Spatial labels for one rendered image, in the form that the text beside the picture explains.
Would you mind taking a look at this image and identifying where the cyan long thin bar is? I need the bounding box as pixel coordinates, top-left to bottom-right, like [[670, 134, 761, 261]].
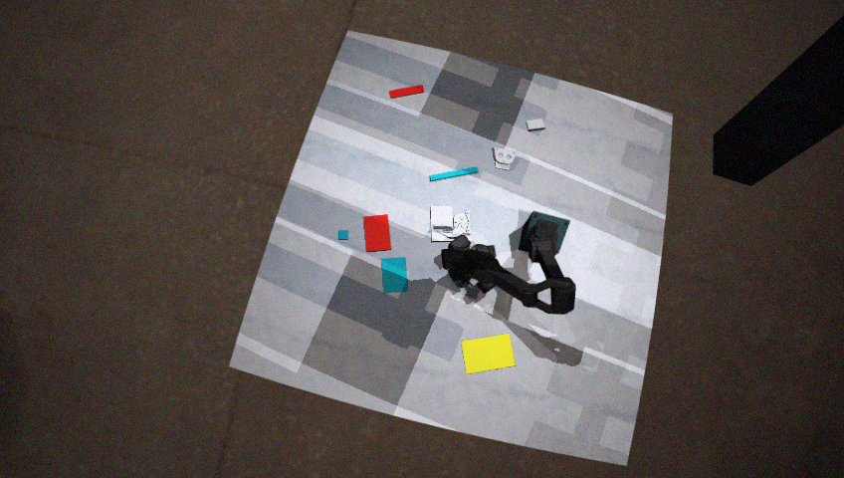
[[430, 167, 478, 181]]

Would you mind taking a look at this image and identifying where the red flat bar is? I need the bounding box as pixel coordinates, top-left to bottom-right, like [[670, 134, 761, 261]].
[[389, 86, 424, 99]]

